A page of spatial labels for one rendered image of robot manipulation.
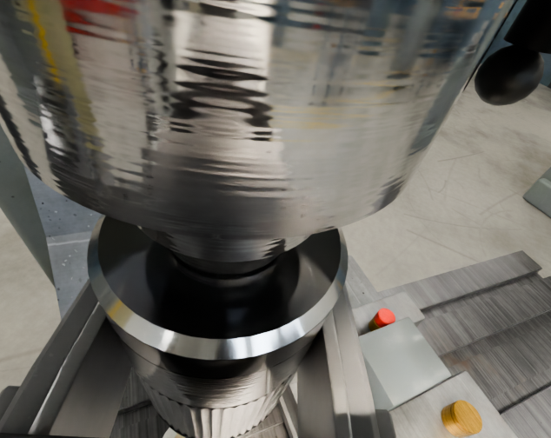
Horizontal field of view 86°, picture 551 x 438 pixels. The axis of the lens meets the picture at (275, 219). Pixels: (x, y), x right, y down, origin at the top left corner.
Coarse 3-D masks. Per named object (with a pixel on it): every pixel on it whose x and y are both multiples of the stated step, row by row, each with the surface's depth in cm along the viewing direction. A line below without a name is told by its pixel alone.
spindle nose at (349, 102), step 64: (0, 0) 1; (64, 0) 1; (128, 0) 1; (192, 0) 1; (256, 0) 1; (320, 0) 1; (384, 0) 1; (448, 0) 1; (512, 0) 2; (0, 64) 2; (64, 64) 1; (128, 64) 1; (192, 64) 1; (256, 64) 1; (320, 64) 1; (384, 64) 2; (448, 64) 2; (64, 128) 2; (128, 128) 2; (192, 128) 2; (256, 128) 2; (320, 128) 2; (384, 128) 2; (64, 192) 2; (128, 192) 2; (192, 192) 2; (256, 192) 2; (320, 192) 2; (384, 192) 2
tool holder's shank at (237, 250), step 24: (168, 240) 4; (192, 240) 4; (216, 240) 4; (240, 240) 4; (264, 240) 4; (288, 240) 4; (192, 264) 5; (216, 264) 5; (240, 264) 5; (264, 264) 5
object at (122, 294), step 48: (96, 240) 5; (144, 240) 5; (336, 240) 6; (96, 288) 4; (144, 288) 4; (192, 288) 5; (240, 288) 5; (288, 288) 5; (336, 288) 5; (144, 336) 4; (192, 336) 4; (240, 336) 4; (288, 336) 4
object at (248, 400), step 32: (128, 352) 5; (160, 384) 5; (192, 384) 5; (224, 384) 5; (256, 384) 5; (288, 384) 8; (160, 416) 9; (192, 416) 6; (224, 416) 6; (256, 416) 8
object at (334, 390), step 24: (336, 312) 7; (336, 336) 7; (312, 360) 7; (336, 360) 6; (360, 360) 6; (312, 384) 7; (336, 384) 6; (360, 384) 6; (312, 408) 7; (336, 408) 6; (360, 408) 6; (312, 432) 7; (336, 432) 5; (360, 432) 5; (384, 432) 6
